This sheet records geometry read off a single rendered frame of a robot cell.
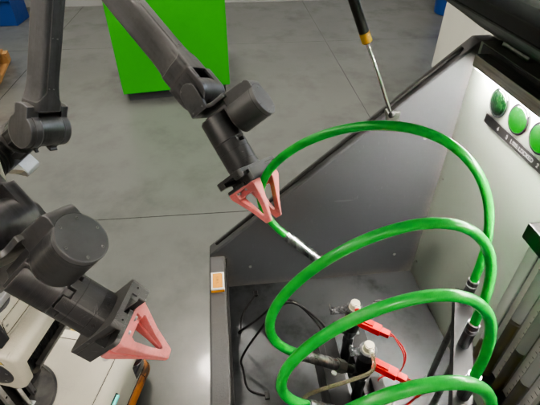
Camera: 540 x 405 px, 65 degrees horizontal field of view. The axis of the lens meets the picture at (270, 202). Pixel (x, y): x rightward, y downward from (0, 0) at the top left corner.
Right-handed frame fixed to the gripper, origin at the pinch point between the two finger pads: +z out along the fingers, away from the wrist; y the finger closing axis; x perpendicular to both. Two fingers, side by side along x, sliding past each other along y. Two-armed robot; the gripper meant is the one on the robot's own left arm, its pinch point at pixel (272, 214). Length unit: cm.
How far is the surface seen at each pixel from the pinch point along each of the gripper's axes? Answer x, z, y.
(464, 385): -27.4, 23.5, -19.4
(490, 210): -29.0, 15.4, 9.0
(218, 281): 28.6, 7.0, 5.2
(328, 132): -18.2, -6.1, -0.9
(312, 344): -14.4, 15.0, -21.5
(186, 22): 165, -172, 216
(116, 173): 204, -79, 113
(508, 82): -37.1, 0.8, 22.2
